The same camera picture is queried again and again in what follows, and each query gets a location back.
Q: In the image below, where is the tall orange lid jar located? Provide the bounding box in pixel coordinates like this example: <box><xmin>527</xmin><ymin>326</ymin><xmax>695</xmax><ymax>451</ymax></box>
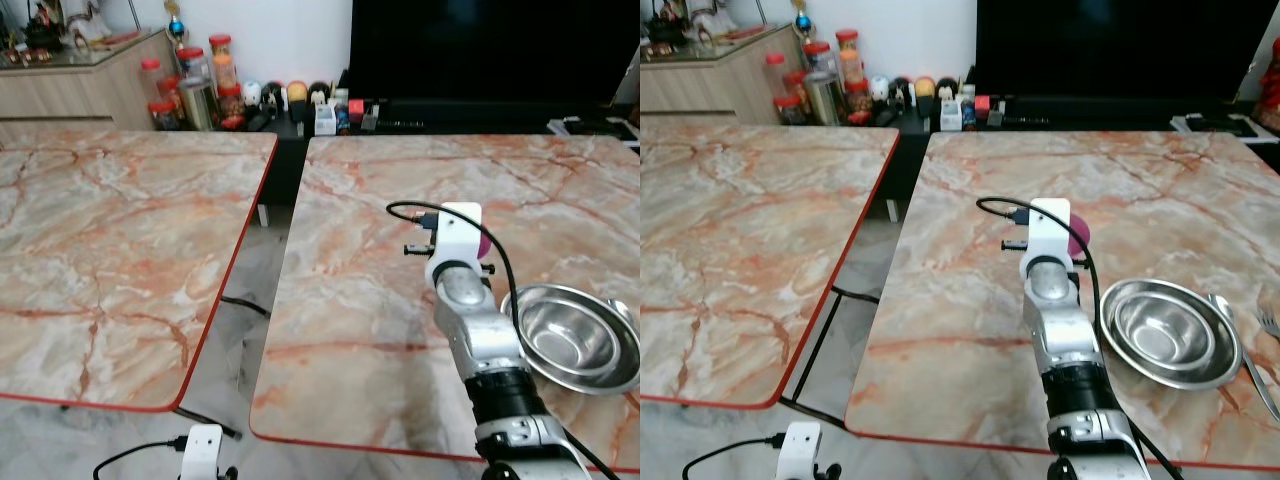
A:
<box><xmin>836</xmin><ymin>29</ymin><xmax>864</xmax><ymax>83</ymax></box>
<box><xmin>209</xmin><ymin>34</ymin><xmax>238</xmax><ymax>89</ymax></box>

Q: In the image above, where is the stainless steel bowl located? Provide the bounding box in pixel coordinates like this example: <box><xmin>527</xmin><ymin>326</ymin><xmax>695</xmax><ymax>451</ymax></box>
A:
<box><xmin>1112</xmin><ymin>288</ymin><xmax>1217</xmax><ymax>370</ymax></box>
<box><xmin>518</xmin><ymin>292</ymin><xmax>624</xmax><ymax>377</ymax></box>

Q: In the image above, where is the red figurine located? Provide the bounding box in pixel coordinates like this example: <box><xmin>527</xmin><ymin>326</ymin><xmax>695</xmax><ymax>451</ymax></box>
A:
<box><xmin>1258</xmin><ymin>68</ymin><xmax>1280</xmax><ymax>137</ymax></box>

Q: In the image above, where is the stainless steel spoon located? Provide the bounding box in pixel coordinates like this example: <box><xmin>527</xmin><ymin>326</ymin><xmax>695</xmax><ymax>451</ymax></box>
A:
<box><xmin>1207</xmin><ymin>293</ymin><xmax>1280</xmax><ymax>422</ymax></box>
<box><xmin>604</xmin><ymin>297</ymin><xmax>641</xmax><ymax>336</ymax></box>

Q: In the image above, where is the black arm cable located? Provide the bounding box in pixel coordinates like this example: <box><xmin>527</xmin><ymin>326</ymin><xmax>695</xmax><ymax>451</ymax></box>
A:
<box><xmin>976</xmin><ymin>196</ymin><xmax>1183</xmax><ymax>480</ymax></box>
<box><xmin>386</xmin><ymin>201</ymin><xmax>622</xmax><ymax>480</ymax></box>
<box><xmin>93</xmin><ymin>436</ymin><xmax>190</xmax><ymax>480</ymax></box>
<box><xmin>683</xmin><ymin>433</ymin><xmax>787</xmax><ymax>480</ymax></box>

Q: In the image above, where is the white flat tray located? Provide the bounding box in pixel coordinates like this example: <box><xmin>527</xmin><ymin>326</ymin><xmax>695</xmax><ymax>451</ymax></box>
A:
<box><xmin>1169</xmin><ymin>113</ymin><xmax>1264</xmax><ymax>140</ymax></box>

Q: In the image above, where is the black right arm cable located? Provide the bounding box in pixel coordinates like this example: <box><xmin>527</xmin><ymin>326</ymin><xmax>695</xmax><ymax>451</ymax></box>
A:
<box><xmin>386</xmin><ymin>201</ymin><xmax>622</xmax><ymax>480</ymax></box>
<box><xmin>976</xmin><ymin>196</ymin><xmax>1183</xmax><ymax>480</ymax></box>

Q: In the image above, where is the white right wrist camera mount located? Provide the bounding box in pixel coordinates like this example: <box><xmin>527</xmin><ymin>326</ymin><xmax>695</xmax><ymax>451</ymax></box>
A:
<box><xmin>424</xmin><ymin>202</ymin><xmax>485</xmax><ymax>292</ymax></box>
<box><xmin>1019</xmin><ymin>198</ymin><xmax>1074</xmax><ymax>267</ymax></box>

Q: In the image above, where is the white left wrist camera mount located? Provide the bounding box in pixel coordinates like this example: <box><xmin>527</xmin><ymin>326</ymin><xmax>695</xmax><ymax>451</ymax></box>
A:
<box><xmin>775</xmin><ymin>422</ymin><xmax>824</xmax><ymax>480</ymax></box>
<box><xmin>180</xmin><ymin>425</ymin><xmax>224</xmax><ymax>480</ymax></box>

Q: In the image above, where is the stainless steel plate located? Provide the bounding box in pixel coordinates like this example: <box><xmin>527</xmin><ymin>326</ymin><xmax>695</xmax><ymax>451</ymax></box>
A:
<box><xmin>1100</xmin><ymin>278</ymin><xmax>1244</xmax><ymax>392</ymax></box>
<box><xmin>500</xmin><ymin>284</ymin><xmax>641</xmax><ymax>396</ymax></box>

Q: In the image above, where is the black television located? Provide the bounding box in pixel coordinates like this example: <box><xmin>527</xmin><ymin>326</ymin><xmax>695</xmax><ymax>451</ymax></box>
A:
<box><xmin>975</xmin><ymin>0</ymin><xmax>1280</xmax><ymax>100</ymax></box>
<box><xmin>350</xmin><ymin>0</ymin><xmax>641</xmax><ymax>102</ymax></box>

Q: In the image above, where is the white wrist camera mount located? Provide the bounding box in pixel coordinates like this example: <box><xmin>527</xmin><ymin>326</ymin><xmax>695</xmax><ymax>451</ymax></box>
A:
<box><xmin>424</xmin><ymin>202</ymin><xmax>485</xmax><ymax>292</ymax></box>
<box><xmin>775</xmin><ymin>422</ymin><xmax>824</xmax><ymax>480</ymax></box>
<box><xmin>180</xmin><ymin>425</ymin><xmax>224</xmax><ymax>480</ymax></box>
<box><xmin>1019</xmin><ymin>198</ymin><xmax>1074</xmax><ymax>267</ymax></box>

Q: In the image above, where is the steel canister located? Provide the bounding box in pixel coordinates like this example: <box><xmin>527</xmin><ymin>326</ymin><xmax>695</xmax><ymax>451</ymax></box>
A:
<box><xmin>805</xmin><ymin>72</ymin><xmax>844</xmax><ymax>126</ymax></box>
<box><xmin>179</xmin><ymin>78</ymin><xmax>217</xmax><ymax>132</ymax></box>

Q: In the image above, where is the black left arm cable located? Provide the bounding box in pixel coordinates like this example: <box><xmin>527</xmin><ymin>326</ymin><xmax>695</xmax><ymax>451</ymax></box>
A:
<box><xmin>683</xmin><ymin>433</ymin><xmax>787</xmax><ymax>480</ymax></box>
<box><xmin>93</xmin><ymin>436</ymin><xmax>190</xmax><ymax>480</ymax></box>

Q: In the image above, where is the wooden cabinet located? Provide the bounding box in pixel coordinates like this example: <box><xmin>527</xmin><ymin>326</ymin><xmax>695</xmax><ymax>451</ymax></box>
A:
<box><xmin>640</xmin><ymin>22</ymin><xmax>802</xmax><ymax>127</ymax></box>
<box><xmin>0</xmin><ymin>30</ymin><xmax>182</xmax><ymax>138</ymax></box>

